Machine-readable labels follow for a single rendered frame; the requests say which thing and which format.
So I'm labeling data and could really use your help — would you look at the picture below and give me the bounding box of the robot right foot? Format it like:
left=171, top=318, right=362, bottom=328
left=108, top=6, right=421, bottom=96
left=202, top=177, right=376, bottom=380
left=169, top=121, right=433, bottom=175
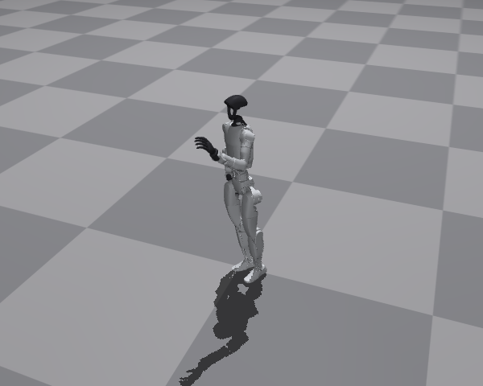
left=232, top=257, right=256, bottom=271

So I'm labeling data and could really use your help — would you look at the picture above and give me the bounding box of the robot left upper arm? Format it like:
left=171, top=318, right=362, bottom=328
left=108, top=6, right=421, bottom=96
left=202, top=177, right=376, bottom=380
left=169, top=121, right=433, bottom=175
left=235, top=129, right=254, bottom=171

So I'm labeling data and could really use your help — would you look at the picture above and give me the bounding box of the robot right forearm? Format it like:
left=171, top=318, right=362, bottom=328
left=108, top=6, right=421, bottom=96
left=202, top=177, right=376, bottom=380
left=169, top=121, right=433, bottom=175
left=225, top=166, right=234, bottom=177

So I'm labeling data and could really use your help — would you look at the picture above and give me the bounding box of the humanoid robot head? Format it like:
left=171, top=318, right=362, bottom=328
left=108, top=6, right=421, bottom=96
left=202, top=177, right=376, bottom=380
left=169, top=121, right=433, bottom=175
left=225, top=95, right=248, bottom=127

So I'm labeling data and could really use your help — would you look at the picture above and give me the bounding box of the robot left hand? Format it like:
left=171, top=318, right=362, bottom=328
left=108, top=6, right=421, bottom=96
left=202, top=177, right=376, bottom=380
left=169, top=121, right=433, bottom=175
left=194, top=137, right=220, bottom=161

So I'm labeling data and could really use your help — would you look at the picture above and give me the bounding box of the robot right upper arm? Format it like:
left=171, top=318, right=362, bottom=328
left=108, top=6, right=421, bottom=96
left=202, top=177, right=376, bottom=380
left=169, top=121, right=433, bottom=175
left=222, top=122, right=228, bottom=155

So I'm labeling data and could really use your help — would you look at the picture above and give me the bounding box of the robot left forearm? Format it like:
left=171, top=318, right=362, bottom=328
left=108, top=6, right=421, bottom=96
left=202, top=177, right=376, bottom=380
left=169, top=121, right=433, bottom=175
left=212, top=151, right=247, bottom=170

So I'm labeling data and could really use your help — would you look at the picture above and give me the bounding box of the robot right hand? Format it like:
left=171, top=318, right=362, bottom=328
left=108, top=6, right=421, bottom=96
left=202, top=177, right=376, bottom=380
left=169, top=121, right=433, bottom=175
left=226, top=174, right=239, bottom=195

